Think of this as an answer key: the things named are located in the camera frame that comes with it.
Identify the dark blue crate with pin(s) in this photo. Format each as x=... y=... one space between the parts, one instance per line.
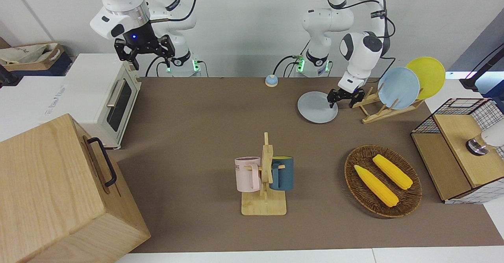
x=59 y=67

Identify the yellow corn cob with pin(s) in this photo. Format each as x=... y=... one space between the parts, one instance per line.
x=376 y=185
x=393 y=171

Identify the black camera stand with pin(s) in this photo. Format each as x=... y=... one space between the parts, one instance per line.
x=482 y=72

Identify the brown wicker basket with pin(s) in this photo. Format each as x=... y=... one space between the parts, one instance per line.
x=358 y=188

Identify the wooden mug tree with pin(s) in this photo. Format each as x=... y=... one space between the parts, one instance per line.
x=264 y=206

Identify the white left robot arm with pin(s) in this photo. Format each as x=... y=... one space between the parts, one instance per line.
x=362 y=50

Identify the gray plate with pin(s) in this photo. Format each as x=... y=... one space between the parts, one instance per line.
x=315 y=108

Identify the brown table mat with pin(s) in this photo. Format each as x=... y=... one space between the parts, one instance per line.
x=197 y=137

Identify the dark blue mug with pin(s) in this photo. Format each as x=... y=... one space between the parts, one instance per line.
x=285 y=174

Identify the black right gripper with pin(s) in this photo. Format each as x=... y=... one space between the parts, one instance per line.
x=139 y=38

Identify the wooden plate rack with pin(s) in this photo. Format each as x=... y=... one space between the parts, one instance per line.
x=378 y=115

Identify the yellow plate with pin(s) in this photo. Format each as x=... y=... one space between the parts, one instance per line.
x=431 y=76

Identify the light blue plate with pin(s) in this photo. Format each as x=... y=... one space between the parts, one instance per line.
x=398 y=87

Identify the white cloth bag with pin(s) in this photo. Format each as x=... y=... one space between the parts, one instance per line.
x=23 y=53

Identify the pink mug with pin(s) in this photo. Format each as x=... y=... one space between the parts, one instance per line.
x=246 y=176

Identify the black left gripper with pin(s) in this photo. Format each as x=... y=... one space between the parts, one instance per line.
x=345 y=93

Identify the open cardboard box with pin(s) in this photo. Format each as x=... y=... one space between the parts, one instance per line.
x=43 y=63

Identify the white toaster oven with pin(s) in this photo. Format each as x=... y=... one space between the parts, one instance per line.
x=88 y=93

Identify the blue service bell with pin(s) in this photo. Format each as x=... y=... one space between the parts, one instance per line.
x=271 y=82

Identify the large wooden box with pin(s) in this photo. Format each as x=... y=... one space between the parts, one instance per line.
x=51 y=192

